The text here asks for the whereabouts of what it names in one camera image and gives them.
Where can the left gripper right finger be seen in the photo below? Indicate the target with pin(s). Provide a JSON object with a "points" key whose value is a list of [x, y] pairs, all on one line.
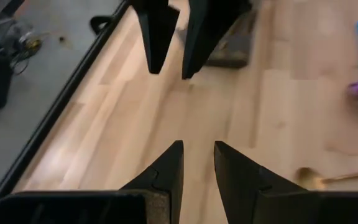
{"points": [[259, 199]]}

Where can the grey plastic bin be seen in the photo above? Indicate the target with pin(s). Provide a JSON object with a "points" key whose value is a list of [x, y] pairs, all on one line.
{"points": [[232, 49]]}

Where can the gold spoon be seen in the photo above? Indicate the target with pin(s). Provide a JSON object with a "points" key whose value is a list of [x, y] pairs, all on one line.
{"points": [[309, 179]]}

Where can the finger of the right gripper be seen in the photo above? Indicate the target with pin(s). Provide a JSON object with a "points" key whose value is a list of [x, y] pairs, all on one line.
{"points": [[207, 34], [157, 37]]}

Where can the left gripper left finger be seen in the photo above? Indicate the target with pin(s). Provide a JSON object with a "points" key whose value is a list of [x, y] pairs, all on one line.
{"points": [[160, 186]]}

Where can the black aluminium table frame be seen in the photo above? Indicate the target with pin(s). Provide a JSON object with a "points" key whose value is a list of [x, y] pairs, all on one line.
{"points": [[57, 102]]}

